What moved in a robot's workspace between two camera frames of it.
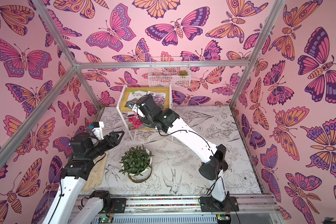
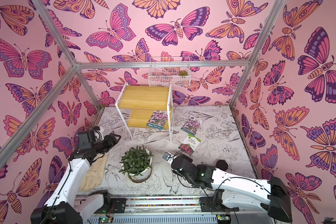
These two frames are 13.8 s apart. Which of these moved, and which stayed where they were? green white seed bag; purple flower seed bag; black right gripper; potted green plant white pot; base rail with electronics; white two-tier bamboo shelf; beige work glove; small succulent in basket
Moved: black right gripper; purple flower seed bag; green white seed bag
Stayed: small succulent in basket; white two-tier bamboo shelf; base rail with electronics; beige work glove; potted green plant white pot
